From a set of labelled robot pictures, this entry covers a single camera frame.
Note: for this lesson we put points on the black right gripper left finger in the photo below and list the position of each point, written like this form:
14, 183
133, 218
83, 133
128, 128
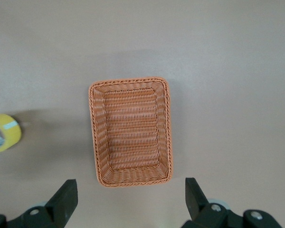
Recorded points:
61, 202

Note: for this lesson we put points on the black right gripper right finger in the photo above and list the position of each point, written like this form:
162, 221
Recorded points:
199, 204

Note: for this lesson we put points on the yellowish packing tape roll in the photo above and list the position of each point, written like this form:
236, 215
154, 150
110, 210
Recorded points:
13, 133

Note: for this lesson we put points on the orange-brown woven basket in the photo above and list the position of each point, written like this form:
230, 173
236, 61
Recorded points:
133, 133

